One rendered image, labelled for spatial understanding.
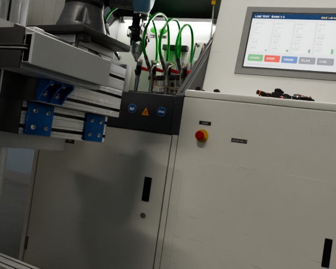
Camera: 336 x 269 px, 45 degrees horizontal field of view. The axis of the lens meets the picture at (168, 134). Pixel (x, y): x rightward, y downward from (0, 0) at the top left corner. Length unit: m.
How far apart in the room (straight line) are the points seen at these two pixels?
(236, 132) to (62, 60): 0.84
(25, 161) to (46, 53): 4.37
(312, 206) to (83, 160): 0.97
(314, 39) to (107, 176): 1.08
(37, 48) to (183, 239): 1.02
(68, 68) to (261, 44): 1.14
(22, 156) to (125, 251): 3.68
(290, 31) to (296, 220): 0.85
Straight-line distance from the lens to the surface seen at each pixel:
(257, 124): 1.58
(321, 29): 1.95
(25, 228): 2.05
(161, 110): 1.68
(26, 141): 1.25
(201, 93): 1.64
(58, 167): 1.92
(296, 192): 1.56
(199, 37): 2.28
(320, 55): 1.88
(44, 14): 5.47
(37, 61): 0.92
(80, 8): 1.25
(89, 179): 1.83
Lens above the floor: 0.76
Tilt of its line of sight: 1 degrees up
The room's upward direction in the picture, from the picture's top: 8 degrees clockwise
